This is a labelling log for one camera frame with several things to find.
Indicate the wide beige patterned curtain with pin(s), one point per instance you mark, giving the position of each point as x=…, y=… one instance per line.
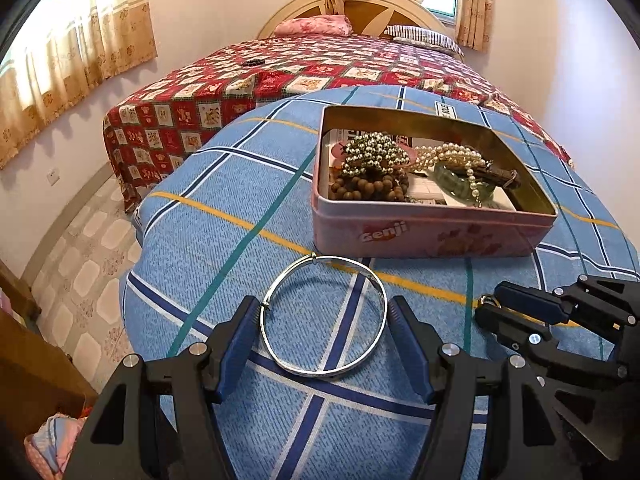
x=75, y=50

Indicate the red patterned bedspread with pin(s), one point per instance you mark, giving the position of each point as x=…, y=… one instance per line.
x=175, y=110

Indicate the silver bangle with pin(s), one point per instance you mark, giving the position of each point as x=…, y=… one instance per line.
x=313, y=258

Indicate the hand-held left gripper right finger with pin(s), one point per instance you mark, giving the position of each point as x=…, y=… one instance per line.
x=407, y=345

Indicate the wooden arched headboard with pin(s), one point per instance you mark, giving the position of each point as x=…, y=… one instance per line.
x=370, y=15

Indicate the pink tin box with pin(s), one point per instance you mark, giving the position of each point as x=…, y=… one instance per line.
x=450, y=235

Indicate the blue checked cloth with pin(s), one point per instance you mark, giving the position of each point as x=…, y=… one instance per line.
x=225, y=240

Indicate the narrow beige patterned curtain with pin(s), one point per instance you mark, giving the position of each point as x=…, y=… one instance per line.
x=475, y=10

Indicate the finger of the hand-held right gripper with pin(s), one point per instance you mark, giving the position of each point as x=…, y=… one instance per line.
x=530, y=302
x=505, y=325

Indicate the green jade bangle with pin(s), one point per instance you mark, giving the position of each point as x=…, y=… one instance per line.
x=450, y=180

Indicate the printed paper cards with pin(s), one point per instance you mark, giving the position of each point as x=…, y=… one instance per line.
x=500, y=203

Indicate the small black object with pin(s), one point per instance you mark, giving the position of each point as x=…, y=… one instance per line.
x=254, y=62

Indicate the pink floral pillow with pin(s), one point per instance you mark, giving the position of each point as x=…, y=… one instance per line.
x=310, y=26

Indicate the white wall outlet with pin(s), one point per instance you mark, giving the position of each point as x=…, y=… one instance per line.
x=53, y=176

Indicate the pink and blue cloth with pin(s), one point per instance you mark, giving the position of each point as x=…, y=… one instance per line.
x=50, y=440

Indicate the brown wooden furniture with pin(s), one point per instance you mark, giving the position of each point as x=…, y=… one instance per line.
x=35, y=375

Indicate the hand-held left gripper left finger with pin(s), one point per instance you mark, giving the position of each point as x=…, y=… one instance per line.
x=240, y=345

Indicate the striped pillow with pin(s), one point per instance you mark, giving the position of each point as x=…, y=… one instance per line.
x=425, y=37

